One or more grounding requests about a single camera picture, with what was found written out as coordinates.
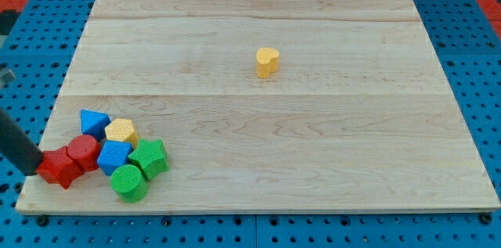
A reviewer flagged blue triangle block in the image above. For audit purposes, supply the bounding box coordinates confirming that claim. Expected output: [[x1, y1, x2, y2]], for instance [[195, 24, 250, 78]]
[[80, 110, 110, 142]]

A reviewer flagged blue cube block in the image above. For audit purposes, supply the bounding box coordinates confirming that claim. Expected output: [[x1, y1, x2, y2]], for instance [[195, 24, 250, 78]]
[[97, 140, 133, 176]]

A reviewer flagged red cylinder block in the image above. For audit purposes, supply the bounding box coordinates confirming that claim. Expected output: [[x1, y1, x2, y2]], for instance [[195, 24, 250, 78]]
[[67, 135, 101, 171]]

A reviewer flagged red star block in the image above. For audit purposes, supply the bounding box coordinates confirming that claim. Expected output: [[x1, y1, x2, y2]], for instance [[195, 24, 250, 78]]
[[36, 146, 84, 189]]

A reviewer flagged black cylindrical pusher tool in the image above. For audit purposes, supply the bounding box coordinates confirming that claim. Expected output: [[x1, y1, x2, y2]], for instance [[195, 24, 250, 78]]
[[1, 109, 43, 176]]

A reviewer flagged yellow heart block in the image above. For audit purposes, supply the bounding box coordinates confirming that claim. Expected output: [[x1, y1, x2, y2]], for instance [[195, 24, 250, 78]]
[[256, 48, 279, 78]]

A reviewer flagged green cylinder block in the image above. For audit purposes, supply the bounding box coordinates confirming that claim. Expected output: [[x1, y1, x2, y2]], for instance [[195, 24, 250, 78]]
[[110, 164, 149, 203]]

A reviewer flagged green star block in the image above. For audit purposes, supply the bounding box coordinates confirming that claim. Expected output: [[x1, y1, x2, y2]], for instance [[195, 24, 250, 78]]
[[128, 139, 170, 181]]

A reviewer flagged grey metal clamp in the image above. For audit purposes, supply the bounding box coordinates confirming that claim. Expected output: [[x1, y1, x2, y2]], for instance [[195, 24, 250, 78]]
[[0, 68, 16, 88]]

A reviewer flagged wooden board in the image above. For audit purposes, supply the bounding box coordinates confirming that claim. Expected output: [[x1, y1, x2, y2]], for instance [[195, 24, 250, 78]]
[[16, 0, 500, 215]]

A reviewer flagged yellow hexagon block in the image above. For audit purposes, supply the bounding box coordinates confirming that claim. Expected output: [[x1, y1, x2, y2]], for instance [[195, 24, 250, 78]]
[[105, 118, 139, 149]]

